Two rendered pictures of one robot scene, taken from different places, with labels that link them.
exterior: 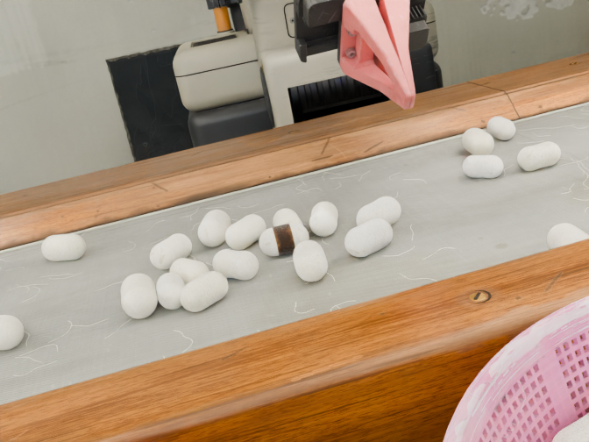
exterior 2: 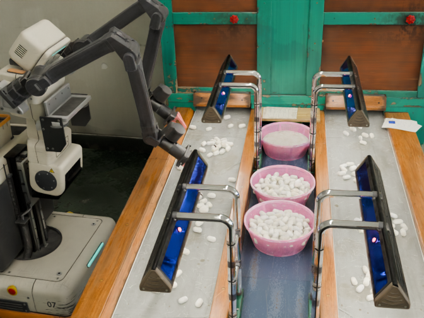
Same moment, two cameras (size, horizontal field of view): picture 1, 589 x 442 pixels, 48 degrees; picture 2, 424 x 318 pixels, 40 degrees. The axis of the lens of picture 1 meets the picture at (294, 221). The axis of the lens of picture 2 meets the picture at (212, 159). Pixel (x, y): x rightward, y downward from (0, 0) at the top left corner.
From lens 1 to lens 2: 218 cm
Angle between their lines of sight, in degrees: 66
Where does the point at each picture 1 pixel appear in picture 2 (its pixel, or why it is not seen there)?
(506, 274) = (239, 183)
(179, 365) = not seen: hidden behind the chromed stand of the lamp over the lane
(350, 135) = (160, 178)
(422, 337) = (245, 191)
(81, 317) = not seen: hidden behind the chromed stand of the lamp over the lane
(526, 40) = not seen: outside the picture
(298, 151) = (158, 185)
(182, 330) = (214, 209)
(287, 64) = (65, 166)
